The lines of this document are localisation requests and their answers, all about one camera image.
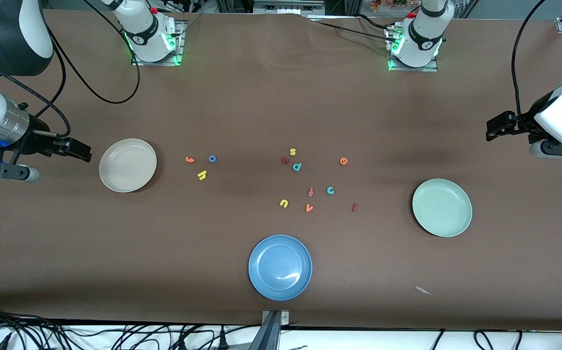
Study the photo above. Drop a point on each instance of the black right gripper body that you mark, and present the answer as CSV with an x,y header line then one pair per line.
x,y
35,141

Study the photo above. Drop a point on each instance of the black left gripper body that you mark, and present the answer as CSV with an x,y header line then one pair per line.
x,y
526,120

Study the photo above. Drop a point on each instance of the yellow letter h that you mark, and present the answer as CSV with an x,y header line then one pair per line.
x,y
202,175

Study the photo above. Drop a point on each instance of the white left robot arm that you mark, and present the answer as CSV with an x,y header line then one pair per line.
x,y
560,114

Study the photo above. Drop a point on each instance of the beige brown plate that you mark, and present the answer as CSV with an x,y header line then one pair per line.
x,y
127,165

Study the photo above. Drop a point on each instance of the pale green plate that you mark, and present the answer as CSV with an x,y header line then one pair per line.
x,y
442,207

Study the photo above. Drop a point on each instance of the orange flower decoration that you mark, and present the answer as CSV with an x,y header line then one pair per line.
x,y
387,4

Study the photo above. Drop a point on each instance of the white paper scrap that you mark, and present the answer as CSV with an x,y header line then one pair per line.
x,y
424,290

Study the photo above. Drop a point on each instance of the brown table cover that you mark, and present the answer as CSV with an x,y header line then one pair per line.
x,y
261,97

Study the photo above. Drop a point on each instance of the yellow letter u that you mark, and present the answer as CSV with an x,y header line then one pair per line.
x,y
281,203

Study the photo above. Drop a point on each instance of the teal letter p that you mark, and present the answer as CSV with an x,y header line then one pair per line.
x,y
297,166

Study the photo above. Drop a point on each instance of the blue plate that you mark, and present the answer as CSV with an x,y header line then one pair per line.
x,y
280,267

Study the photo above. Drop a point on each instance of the grey metal box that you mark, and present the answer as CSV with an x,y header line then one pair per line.
x,y
288,7

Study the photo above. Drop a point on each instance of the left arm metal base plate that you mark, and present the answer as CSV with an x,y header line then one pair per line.
x,y
412,69

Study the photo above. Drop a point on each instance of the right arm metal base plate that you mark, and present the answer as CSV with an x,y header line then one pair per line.
x,y
181,43

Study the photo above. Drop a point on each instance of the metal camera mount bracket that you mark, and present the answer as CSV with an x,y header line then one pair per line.
x,y
272,335

